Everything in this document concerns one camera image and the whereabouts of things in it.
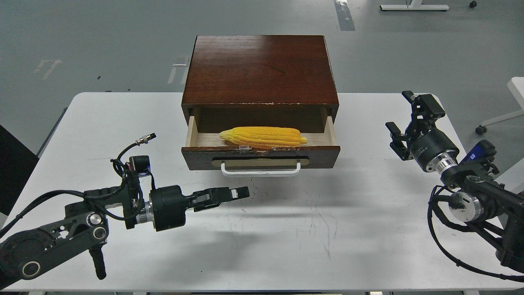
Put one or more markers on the wooden drawer with white handle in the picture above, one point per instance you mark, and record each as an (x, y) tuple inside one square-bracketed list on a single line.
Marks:
[(207, 151)]

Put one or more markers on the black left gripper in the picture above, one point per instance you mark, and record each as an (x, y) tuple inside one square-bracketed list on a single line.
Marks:
[(169, 205)]

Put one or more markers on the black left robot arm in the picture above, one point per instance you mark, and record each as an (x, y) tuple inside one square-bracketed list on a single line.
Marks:
[(30, 253)]

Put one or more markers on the yellow corn cob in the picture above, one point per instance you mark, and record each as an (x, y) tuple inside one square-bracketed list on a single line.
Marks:
[(264, 137)]

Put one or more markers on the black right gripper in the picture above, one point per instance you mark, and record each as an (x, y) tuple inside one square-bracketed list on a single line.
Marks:
[(425, 141)]

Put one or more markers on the dark wooden cabinet box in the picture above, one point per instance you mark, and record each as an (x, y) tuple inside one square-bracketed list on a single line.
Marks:
[(260, 80)]

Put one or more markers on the white table leg base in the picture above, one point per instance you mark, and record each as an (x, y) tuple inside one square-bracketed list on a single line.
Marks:
[(414, 5)]

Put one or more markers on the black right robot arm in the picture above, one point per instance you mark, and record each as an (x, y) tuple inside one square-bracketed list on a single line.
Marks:
[(469, 200)]

